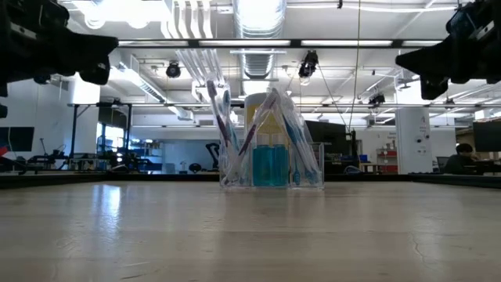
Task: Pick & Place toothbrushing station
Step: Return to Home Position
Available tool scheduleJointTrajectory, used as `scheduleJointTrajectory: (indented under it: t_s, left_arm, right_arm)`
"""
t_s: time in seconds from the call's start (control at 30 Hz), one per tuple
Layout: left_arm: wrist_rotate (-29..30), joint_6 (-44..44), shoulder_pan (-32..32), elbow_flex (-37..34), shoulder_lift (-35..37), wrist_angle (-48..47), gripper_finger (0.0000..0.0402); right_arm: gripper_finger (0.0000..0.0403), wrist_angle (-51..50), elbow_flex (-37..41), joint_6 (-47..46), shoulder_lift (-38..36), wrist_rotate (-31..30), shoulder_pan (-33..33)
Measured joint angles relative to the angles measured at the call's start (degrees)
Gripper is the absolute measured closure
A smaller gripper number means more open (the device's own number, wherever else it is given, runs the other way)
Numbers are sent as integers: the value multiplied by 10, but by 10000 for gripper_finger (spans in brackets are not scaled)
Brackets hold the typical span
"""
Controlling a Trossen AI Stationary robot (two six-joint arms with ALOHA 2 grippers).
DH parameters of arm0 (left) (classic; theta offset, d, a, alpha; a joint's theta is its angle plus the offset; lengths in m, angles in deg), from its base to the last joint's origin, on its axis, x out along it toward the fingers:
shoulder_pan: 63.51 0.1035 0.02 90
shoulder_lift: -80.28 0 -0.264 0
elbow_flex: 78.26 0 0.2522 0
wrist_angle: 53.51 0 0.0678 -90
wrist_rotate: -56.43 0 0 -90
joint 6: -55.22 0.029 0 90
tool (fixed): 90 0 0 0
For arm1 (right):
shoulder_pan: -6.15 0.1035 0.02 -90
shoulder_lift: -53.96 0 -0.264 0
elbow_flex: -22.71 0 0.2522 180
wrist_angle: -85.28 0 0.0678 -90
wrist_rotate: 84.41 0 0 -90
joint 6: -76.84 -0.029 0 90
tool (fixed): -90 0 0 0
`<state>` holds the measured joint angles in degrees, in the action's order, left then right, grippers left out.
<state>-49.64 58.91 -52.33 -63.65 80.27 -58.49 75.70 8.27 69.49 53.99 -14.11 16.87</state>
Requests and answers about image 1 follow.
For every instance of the black hanging camera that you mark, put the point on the black hanging camera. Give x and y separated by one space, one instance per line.
308 64
173 70
376 98

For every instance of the person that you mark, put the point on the person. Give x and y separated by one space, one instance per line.
458 164

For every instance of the teal mouthwash bottle white cap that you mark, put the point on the teal mouthwash bottle white cap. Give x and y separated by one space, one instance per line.
280 166
261 166

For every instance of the yellow-label wipes canister white lid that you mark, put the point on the yellow-label wipes canister white lid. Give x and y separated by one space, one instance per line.
272 127

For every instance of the silver ventilation duct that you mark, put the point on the silver ventilation duct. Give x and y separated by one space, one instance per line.
258 23

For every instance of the white pillar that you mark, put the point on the white pillar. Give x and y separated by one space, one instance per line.
415 149

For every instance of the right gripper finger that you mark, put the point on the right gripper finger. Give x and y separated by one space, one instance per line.
434 69
434 51

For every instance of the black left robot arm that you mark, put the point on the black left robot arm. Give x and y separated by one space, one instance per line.
4 39

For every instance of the red shelf unit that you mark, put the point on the red shelf unit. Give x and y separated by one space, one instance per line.
387 166

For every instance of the clear acrylic holder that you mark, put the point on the clear acrylic holder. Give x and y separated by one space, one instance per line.
319 164

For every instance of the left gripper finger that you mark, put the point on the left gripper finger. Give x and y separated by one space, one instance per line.
86 55
86 38

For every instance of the black desk monitor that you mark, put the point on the black desk monitor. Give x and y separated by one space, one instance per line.
329 133
487 137

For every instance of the black wall screen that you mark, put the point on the black wall screen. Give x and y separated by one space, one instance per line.
15 139

